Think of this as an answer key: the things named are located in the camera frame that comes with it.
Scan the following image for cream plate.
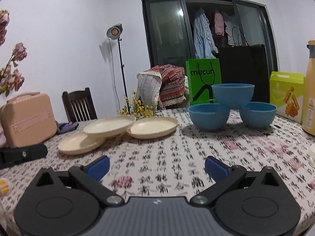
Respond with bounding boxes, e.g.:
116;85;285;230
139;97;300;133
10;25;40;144
127;117;179;140
58;132;106;156
83;115;136;138

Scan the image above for blue bowl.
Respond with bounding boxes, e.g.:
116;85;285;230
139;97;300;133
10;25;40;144
188;103;230;132
212;83;255;109
239;102;277;129

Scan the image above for blue bowl top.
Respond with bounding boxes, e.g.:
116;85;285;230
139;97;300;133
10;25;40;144
212;83;255;109

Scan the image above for pink small suitcase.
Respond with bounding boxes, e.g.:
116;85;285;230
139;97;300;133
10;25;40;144
1;92;57;147

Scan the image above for calligraphy print tablecloth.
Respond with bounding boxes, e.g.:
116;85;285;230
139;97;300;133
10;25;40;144
1;109;314;235

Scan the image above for grey purple cloth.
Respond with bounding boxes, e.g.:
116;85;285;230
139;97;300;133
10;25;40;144
56;122;79;135

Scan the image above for dark wooden chair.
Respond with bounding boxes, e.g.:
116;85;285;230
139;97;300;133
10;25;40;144
61;87;98;123

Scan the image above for dried pink flowers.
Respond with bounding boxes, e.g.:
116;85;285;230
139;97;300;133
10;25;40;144
1;10;28;97

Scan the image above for yellow flower branch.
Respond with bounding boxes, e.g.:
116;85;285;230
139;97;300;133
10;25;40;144
118;91;158;119

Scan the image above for white plastic bag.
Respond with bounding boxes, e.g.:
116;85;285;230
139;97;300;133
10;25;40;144
308;143;315;168

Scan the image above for green mucun paper bag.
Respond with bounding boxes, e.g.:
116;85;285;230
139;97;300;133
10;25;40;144
186;59;221;106

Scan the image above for yellow-green snack box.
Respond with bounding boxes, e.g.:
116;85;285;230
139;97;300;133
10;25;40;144
270;71;304;123

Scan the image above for chair with patterned blanket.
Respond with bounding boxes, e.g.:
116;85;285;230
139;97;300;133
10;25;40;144
135;64;187;110

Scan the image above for black paper bag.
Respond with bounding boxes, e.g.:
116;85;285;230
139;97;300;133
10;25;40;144
218;27;270;103

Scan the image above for yellow thermos jug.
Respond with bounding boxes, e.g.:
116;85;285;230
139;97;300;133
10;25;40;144
302;40;315;135

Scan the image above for light blue hanging shirt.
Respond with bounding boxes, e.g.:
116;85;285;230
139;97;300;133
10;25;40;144
193;8;218;59

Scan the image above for studio light on stand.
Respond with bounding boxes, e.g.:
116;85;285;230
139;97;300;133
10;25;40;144
106;23;131;115

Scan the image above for white hanging garment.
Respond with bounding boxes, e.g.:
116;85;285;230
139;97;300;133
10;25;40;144
221;11;243;46

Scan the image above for pink hanging garment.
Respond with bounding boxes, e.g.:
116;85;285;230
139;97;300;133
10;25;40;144
214;9;225;36

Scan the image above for black sliding window frame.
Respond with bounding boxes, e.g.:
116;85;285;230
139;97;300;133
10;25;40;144
142;0;278;72

